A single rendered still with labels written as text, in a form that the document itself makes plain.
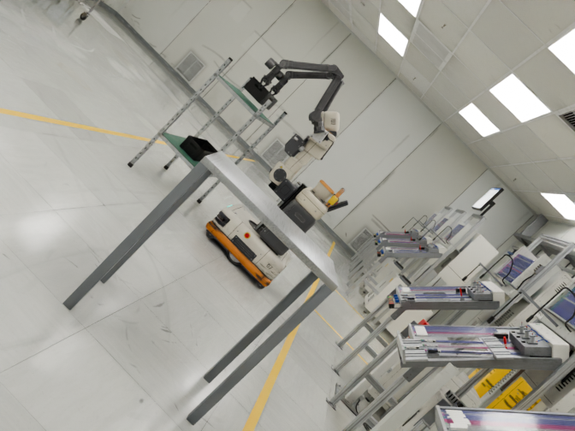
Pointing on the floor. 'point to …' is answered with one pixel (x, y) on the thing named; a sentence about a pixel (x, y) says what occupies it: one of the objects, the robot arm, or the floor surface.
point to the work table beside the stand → (257, 199)
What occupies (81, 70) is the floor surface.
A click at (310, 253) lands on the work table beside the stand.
